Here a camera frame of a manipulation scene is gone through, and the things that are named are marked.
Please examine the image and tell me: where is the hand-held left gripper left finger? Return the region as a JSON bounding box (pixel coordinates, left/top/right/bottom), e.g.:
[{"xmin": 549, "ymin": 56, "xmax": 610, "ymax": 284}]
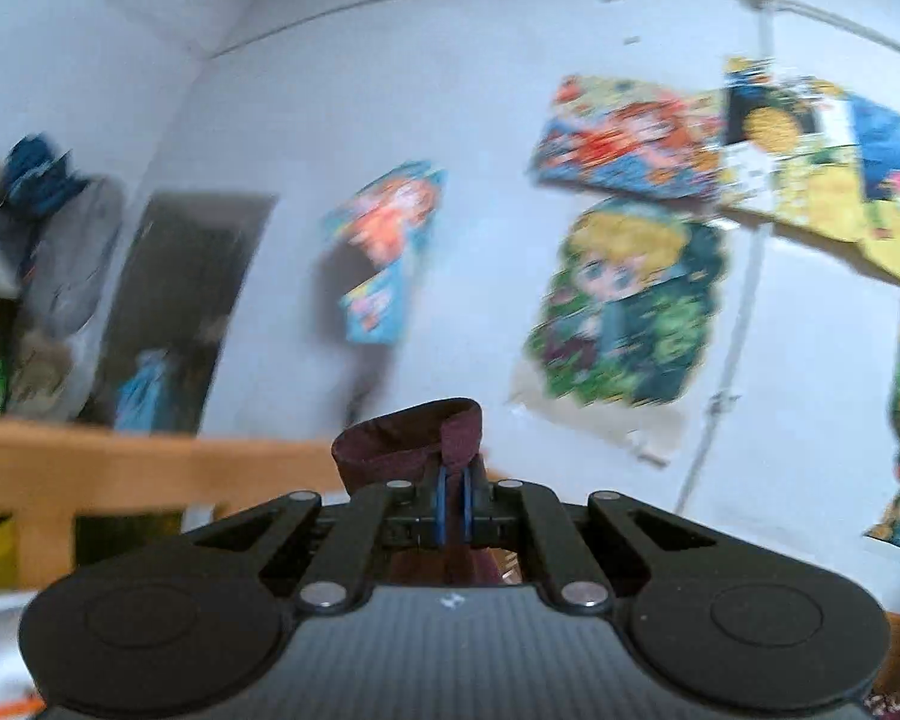
[{"xmin": 191, "ymin": 469, "xmax": 452, "ymax": 610}]

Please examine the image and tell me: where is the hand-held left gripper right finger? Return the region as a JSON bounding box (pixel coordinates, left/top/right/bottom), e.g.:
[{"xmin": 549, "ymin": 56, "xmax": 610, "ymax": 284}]
[{"xmin": 457, "ymin": 469, "xmax": 717, "ymax": 610}]

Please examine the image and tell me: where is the maroon small garment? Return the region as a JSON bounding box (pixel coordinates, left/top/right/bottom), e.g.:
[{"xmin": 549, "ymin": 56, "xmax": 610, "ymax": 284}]
[{"xmin": 331, "ymin": 397, "xmax": 530, "ymax": 590}]

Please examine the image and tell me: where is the pile of clothes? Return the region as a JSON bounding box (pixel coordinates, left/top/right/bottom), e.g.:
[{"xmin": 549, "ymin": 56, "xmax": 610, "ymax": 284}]
[{"xmin": 0, "ymin": 131, "xmax": 128, "ymax": 422}]

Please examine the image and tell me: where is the light blue hanging garment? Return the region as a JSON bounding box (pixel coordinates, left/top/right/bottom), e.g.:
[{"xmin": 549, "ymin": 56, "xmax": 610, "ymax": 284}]
[{"xmin": 115, "ymin": 349, "xmax": 175, "ymax": 433}]

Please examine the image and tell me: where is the dark doorway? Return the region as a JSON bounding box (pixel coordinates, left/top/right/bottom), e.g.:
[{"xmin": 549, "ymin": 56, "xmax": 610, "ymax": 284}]
[{"xmin": 82, "ymin": 191, "xmax": 280, "ymax": 436}]

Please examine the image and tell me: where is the small blue wall poster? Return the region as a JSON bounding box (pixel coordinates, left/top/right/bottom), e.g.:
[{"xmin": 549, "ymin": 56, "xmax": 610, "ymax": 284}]
[{"xmin": 339, "ymin": 262, "xmax": 421, "ymax": 347}]

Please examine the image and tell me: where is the green blond figure wall poster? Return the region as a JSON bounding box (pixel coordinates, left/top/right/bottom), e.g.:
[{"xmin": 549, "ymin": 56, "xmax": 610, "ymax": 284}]
[{"xmin": 505, "ymin": 198, "xmax": 730, "ymax": 467}]

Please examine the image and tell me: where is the orange and blue wall poster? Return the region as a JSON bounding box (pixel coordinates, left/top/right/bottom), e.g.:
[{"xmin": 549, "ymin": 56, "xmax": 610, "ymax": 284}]
[{"xmin": 322, "ymin": 161, "xmax": 448, "ymax": 268}]

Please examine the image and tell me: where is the wooden bed frame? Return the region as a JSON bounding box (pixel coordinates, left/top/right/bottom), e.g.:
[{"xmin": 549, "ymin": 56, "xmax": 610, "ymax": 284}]
[{"xmin": 0, "ymin": 412, "xmax": 900, "ymax": 692}]

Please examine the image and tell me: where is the white wall conduit pipe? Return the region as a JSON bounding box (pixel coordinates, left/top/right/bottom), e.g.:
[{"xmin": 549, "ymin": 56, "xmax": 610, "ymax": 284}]
[{"xmin": 673, "ymin": 0, "xmax": 777, "ymax": 512}]

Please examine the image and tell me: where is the red and orange wall poster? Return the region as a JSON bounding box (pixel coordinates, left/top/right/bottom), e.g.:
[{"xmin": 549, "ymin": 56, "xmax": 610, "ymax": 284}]
[{"xmin": 528, "ymin": 75, "xmax": 725, "ymax": 203}]

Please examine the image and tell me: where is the yellow and black wall poster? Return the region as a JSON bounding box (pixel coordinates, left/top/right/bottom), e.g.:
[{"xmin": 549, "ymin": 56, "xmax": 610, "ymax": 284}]
[{"xmin": 718, "ymin": 56, "xmax": 871, "ymax": 242}]

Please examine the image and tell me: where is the blue and yellow wall poster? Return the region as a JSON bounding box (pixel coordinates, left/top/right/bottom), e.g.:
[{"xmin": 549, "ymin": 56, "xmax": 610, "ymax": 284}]
[{"xmin": 846, "ymin": 90, "xmax": 900, "ymax": 293}]

